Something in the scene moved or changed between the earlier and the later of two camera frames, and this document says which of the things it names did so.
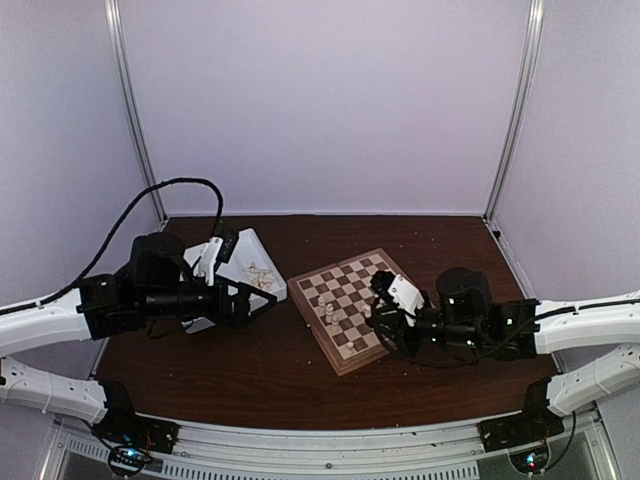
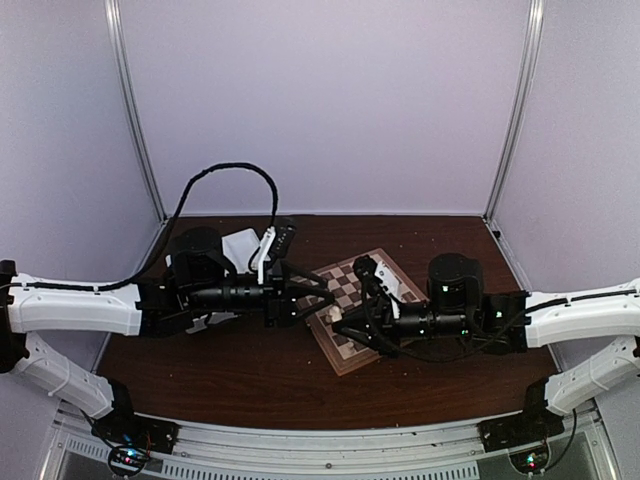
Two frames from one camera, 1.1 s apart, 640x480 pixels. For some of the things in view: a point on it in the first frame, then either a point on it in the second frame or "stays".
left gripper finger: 255,315 to 308,313
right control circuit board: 531,461 stays
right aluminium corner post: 525,84 stays
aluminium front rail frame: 405,450 stays
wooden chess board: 334,302 stays
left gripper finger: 250,289 to 309,279
